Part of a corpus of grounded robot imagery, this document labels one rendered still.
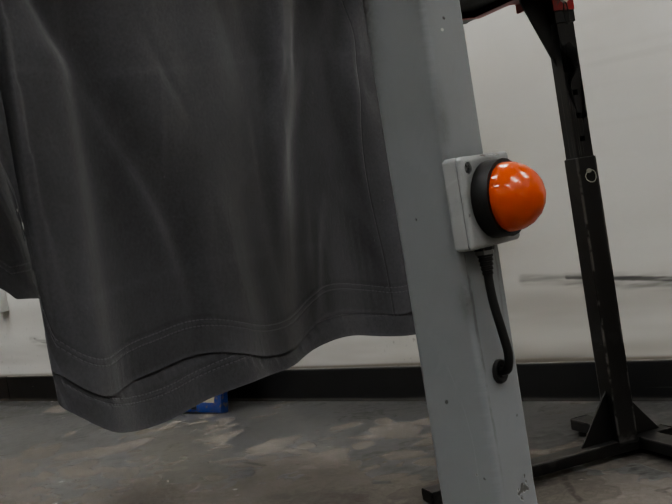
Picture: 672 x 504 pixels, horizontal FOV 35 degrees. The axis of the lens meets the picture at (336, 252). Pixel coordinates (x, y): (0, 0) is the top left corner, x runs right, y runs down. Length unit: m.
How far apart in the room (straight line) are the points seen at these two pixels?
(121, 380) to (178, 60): 0.25
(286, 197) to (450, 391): 0.36
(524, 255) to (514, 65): 0.53
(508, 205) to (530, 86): 2.44
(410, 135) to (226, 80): 0.31
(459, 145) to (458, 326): 0.10
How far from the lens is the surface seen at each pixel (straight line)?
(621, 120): 2.88
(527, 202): 0.57
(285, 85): 0.93
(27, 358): 4.84
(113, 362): 0.77
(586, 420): 2.66
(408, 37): 0.59
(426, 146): 0.58
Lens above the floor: 0.67
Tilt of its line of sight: 3 degrees down
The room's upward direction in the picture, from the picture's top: 9 degrees counter-clockwise
